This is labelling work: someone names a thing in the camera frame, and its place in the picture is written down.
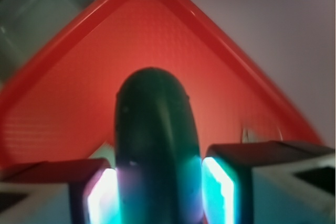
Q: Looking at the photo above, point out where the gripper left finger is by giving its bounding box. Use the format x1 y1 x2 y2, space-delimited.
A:
1 158 117 223

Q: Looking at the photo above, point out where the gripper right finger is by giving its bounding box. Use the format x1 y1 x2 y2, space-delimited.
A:
202 141 335 223

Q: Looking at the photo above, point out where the dark green plastic pickle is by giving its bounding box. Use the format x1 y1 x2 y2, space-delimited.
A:
115 68 203 223

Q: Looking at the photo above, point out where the red plastic tray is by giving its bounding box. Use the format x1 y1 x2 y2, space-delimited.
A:
1 0 321 167

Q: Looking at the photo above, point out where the grey plastic sink basin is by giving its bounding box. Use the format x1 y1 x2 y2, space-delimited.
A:
1 0 95 85

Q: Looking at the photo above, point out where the metal key ring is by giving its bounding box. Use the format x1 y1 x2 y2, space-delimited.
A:
240 123 284 143

